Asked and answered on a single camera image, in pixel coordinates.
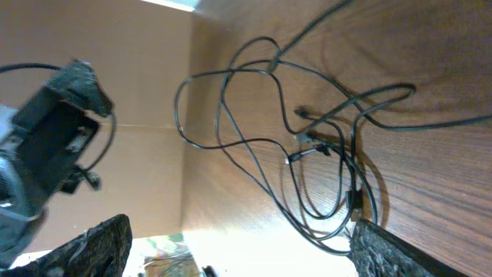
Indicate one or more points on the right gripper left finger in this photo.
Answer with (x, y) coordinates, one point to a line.
(102, 250)

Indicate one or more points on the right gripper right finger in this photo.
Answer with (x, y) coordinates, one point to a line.
(377, 252)

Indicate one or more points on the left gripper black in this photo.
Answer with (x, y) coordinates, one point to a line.
(54, 132)

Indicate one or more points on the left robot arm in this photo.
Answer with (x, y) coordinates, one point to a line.
(23, 203)

